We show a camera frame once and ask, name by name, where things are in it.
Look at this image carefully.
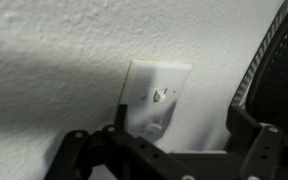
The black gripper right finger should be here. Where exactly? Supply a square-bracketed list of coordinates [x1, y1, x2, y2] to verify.
[225, 103, 288, 180]

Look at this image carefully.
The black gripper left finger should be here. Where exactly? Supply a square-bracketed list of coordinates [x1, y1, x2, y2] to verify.
[43, 103, 198, 180]

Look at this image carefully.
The white switch toggle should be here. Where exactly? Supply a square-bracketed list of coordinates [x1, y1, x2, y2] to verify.
[141, 122, 164, 136]
[152, 87, 169, 104]

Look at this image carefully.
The white double switch plate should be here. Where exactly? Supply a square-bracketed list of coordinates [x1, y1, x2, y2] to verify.
[118, 59, 193, 141]

